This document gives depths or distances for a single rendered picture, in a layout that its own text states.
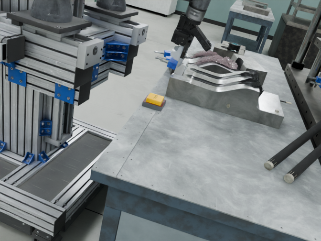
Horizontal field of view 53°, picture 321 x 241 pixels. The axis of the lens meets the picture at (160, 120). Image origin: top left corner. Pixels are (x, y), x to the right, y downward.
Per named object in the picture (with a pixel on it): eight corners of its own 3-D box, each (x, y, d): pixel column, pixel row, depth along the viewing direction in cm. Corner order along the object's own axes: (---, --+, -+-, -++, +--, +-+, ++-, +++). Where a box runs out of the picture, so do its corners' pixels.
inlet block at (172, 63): (154, 64, 143) (157, 53, 139) (156, 60, 147) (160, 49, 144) (181, 76, 142) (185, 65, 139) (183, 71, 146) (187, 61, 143)
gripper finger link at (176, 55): (166, 62, 140) (175, 42, 137) (179, 68, 140) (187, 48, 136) (165, 64, 137) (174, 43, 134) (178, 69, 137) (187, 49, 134)
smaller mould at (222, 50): (210, 57, 216) (214, 47, 213) (212, 52, 229) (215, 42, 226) (240, 65, 214) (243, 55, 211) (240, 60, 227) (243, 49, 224)
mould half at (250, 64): (170, 74, 167) (175, 54, 163) (166, 59, 190) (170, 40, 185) (260, 91, 175) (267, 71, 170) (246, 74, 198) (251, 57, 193)
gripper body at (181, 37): (174, 37, 140) (183, 10, 133) (192, 45, 140) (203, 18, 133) (169, 43, 134) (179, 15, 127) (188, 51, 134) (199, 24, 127)
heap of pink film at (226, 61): (194, 66, 170) (197, 51, 166) (188, 55, 185) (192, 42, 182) (240, 74, 174) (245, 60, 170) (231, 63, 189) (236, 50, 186)
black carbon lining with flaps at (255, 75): (184, 81, 143) (189, 60, 139) (189, 71, 157) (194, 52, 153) (262, 103, 139) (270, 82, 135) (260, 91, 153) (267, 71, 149)
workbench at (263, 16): (215, 57, 539) (231, 2, 499) (225, 37, 706) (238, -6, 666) (256, 69, 529) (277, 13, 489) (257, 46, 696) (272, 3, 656)
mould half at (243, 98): (165, 95, 141) (172, 66, 135) (176, 78, 164) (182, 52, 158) (278, 129, 136) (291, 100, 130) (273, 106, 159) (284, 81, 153)
